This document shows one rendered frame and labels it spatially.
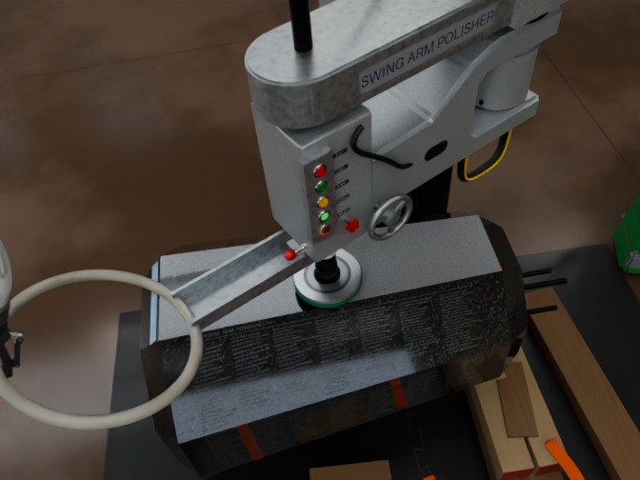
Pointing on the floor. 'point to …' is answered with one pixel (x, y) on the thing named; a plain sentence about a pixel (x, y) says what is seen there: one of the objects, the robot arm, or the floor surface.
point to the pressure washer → (629, 239)
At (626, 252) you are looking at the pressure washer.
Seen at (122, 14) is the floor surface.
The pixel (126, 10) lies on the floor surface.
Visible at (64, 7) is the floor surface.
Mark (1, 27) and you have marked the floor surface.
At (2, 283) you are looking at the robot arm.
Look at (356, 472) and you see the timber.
